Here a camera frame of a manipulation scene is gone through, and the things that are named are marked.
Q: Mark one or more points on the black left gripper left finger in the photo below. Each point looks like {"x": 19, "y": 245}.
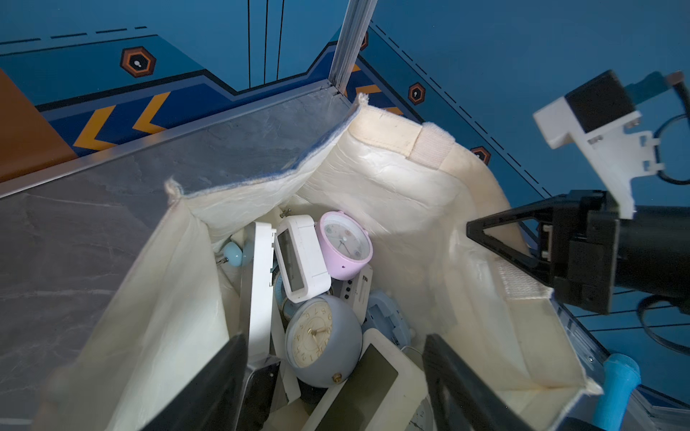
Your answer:
{"x": 212, "y": 399}

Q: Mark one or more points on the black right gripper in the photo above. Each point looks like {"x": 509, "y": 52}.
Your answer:
{"x": 592, "y": 250}

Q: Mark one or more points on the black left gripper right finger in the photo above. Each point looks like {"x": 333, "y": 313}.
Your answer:
{"x": 459, "y": 398}

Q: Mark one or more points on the large white digital clock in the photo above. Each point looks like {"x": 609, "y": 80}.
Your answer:
{"x": 383, "y": 392}

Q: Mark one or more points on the light blue triangular clock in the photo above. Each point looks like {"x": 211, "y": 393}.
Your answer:
{"x": 385, "y": 315}

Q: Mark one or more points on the white round alarm clock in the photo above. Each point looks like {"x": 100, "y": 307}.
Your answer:
{"x": 286, "y": 307}

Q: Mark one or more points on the cream canvas bag blue print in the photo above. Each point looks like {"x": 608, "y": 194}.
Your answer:
{"x": 413, "y": 189}

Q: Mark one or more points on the brown rectangular mirror clock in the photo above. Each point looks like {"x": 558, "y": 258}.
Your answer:
{"x": 257, "y": 290}

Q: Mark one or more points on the light blue round clock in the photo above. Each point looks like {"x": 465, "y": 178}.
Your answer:
{"x": 234, "y": 255}

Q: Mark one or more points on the small white digital clock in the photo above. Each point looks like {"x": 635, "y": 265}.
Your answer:
{"x": 300, "y": 258}

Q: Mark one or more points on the pink round alarm clock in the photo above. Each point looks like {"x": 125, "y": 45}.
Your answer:
{"x": 345, "y": 245}

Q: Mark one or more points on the small black square clock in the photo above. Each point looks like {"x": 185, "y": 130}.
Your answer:
{"x": 423, "y": 418}

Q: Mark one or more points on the grey rectangular clock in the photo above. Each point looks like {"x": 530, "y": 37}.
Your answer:
{"x": 256, "y": 393}

